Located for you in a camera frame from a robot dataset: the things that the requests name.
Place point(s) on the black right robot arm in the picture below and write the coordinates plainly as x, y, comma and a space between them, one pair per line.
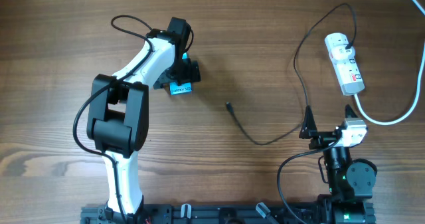
350, 181

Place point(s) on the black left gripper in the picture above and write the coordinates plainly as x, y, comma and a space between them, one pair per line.
191, 75

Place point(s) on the white power strip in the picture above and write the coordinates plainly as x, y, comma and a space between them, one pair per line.
347, 71

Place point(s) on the white usb charger plug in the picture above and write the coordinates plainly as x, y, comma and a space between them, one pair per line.
341, 53

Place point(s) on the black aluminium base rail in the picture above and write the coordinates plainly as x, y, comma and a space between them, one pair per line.
314, 212

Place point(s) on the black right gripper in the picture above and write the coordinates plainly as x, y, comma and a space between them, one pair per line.
309, 130

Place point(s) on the blue screen smartphone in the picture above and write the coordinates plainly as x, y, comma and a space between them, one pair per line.
180, 80

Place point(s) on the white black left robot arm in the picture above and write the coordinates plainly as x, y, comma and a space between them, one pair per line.
118, 111

